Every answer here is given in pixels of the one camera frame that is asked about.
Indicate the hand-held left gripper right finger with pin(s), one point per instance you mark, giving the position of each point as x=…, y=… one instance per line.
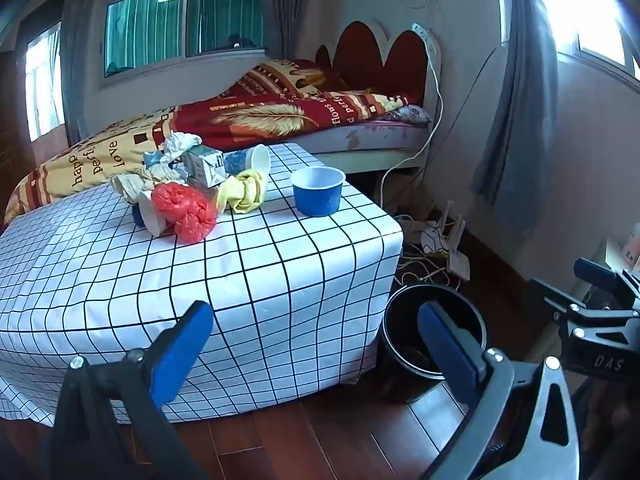
x=447, y=350

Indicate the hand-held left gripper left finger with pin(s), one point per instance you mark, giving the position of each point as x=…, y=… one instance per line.
x=182, y=355

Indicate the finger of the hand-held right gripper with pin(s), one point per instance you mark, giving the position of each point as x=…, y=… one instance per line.
x=595, y=270
x=575, y=316

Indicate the black trash bin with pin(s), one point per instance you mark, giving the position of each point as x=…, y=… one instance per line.
x=400, y=320

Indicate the red plastic bag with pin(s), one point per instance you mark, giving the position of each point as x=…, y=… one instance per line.
x=182, y=207

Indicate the yellow cloth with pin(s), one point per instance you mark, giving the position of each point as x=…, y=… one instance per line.
x=245, y=192

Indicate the beige paper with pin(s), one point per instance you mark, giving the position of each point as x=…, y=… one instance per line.
x=130, y=185

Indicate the green white carton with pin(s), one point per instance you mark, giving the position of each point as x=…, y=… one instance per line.
x=202, y=162

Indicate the blue paper bowl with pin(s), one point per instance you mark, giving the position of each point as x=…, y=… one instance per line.
x=317, y=200

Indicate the blue patterned paper cup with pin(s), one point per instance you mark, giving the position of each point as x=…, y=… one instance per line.
x=260, y=160

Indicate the white tissue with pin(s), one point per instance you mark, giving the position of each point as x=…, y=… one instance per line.
x=180, y=142

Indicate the white router with antennas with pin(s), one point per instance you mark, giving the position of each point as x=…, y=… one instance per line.
x=459, y=262

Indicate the white checked tablecloth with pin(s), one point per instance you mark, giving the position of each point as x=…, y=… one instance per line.
x=250, y=270

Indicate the white modem box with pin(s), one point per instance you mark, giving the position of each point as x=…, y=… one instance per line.
x=431, y=237

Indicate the blue-grey curtain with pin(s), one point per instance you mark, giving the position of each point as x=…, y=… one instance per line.
x=520, y=110

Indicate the purple sheeted mattress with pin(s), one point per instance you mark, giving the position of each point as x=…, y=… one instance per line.
x=380, y=135

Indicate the floral pillow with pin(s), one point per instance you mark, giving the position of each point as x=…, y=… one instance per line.
x=407, y=113

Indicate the bed with red yellow blanket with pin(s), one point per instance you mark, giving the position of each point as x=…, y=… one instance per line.
x=260, y=115

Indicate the brown wooden door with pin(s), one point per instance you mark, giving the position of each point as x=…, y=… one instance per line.
x=12, y=160

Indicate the wide bright window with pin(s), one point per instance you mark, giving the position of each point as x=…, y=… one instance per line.
x=565, y=0

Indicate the white bed with red headboard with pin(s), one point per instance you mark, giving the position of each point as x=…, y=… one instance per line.
x=400, y=65

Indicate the narrow bright window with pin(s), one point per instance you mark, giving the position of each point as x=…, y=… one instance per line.
x=42, y=85

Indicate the grey curtain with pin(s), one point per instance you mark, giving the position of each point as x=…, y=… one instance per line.
x=82, y=60
x=287, y=5

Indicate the small dark object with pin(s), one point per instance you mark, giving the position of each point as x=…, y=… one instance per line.
x=235, y=40

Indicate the green curtain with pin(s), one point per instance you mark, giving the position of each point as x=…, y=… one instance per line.
x=145, y=35

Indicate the large sliding window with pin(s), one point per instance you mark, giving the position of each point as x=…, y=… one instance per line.
x=184, y=20

